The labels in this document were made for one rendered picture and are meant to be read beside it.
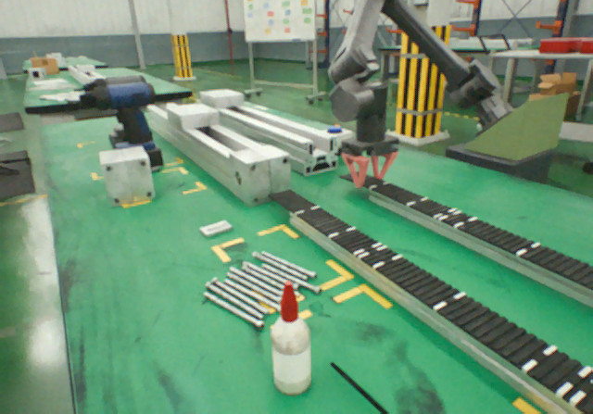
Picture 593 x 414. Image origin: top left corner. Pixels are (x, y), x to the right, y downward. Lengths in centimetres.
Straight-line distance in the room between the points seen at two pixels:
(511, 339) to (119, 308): 46
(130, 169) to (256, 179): 26
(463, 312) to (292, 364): 20
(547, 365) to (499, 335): 5
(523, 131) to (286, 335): 89
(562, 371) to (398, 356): 15
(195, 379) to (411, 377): 22
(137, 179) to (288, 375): 59
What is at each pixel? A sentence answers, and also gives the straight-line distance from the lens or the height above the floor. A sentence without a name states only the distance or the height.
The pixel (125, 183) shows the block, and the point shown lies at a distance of 89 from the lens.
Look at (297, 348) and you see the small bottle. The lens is 39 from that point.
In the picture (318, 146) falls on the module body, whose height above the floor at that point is 83.
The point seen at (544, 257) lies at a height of 81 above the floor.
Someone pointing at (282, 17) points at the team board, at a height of 131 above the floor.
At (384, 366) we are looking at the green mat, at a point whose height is 78.
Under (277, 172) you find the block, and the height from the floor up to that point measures 84.
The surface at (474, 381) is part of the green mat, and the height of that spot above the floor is 78.
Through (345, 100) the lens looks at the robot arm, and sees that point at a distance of 71.
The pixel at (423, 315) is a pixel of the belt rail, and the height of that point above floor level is 79.
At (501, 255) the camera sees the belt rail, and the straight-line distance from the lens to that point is 67.
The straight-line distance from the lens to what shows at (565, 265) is 63.
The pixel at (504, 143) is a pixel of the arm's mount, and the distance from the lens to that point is 116.
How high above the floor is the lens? 111
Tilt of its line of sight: 22 degrees down
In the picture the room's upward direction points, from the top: 2 degrees counter-clockwise
